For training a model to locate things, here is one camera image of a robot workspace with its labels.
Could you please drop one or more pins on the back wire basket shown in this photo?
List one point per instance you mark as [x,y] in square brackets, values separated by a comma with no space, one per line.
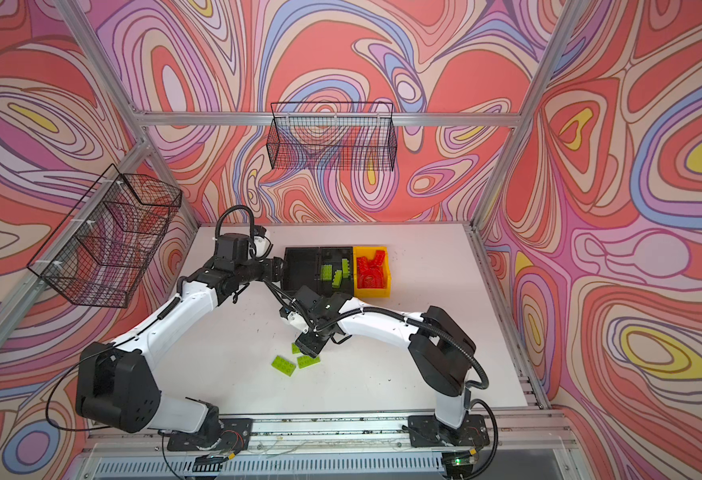
[332,136]

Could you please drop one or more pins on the black bin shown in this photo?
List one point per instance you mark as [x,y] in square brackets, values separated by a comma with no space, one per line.
[333,256]
[301,269]

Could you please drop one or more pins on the yellow plastic bin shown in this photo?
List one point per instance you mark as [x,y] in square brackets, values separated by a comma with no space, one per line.
[369,251]

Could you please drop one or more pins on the green lego brick top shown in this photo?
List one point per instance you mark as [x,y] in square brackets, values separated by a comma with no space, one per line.
[327,272]

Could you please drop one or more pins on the wire basket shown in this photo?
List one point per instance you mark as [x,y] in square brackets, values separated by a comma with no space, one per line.
[99,253]
[332,136]

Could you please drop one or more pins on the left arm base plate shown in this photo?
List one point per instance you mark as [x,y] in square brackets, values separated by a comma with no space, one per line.
[231,434]

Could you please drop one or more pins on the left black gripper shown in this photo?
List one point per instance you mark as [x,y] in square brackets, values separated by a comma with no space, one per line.
[273,269]

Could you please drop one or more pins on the left wire basket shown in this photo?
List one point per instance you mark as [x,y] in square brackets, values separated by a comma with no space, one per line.
[99,253]

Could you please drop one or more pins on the left black bin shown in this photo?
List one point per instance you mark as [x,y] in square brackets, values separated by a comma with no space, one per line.
[301,269]

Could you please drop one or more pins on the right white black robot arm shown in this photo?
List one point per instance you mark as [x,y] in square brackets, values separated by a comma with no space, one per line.
[442,351]

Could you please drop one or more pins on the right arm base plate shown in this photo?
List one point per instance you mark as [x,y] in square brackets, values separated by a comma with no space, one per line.
[427,431]

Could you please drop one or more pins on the middle black bin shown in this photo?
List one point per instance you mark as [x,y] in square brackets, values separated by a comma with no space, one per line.
[333,256]

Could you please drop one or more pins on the red arch lego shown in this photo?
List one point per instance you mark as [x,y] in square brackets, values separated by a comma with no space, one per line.
[370,271]

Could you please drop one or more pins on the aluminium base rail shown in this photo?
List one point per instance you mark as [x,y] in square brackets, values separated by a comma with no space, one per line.
[518,444]

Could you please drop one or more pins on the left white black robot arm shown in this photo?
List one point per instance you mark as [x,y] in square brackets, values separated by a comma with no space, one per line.
[116,386]

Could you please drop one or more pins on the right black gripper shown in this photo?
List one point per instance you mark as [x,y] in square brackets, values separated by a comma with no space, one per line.
[310,347]

